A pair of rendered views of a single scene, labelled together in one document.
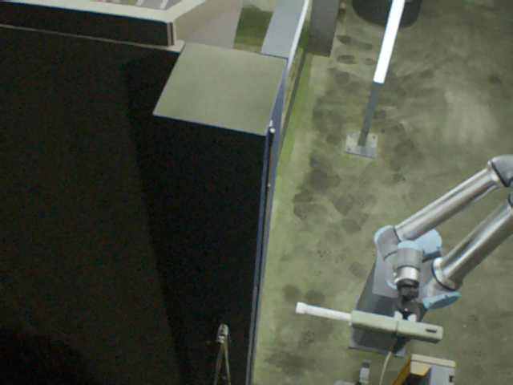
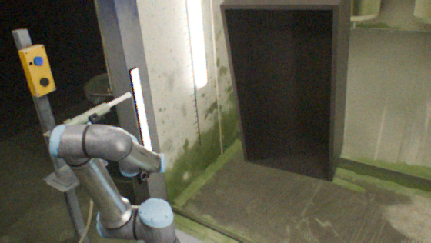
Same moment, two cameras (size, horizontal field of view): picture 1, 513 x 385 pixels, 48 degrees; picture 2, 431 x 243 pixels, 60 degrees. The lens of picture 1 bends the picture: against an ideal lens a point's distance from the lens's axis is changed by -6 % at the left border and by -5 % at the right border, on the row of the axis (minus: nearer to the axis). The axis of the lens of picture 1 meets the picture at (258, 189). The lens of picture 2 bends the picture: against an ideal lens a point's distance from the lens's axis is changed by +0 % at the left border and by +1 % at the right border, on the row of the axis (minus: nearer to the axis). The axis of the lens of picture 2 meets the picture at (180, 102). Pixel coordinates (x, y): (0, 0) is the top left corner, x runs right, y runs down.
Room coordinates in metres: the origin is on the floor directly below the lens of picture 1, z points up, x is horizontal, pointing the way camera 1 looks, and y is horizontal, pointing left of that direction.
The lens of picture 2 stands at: (2.14, -1.71, 2.02)
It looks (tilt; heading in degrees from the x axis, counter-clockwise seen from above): 25 degrees down; 121
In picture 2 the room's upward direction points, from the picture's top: 7 degrees counter-clockwise
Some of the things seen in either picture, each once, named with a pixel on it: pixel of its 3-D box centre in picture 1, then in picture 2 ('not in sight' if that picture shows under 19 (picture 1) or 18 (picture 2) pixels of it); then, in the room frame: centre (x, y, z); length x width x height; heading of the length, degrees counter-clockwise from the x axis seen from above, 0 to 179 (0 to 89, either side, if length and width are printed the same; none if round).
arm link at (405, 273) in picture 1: (406, 279); not in sight; (1.01, -0.54, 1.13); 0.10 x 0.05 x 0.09; 81
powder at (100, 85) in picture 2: not in sight; (116, 83); (0.12, 0.61, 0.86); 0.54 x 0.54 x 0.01
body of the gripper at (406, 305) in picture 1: (404, 301); not in sight; (0.93, -0.53, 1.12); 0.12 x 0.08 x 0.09; 171
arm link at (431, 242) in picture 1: (420, 250); (155, 222); (1.32, -0.70, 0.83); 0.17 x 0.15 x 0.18; 18
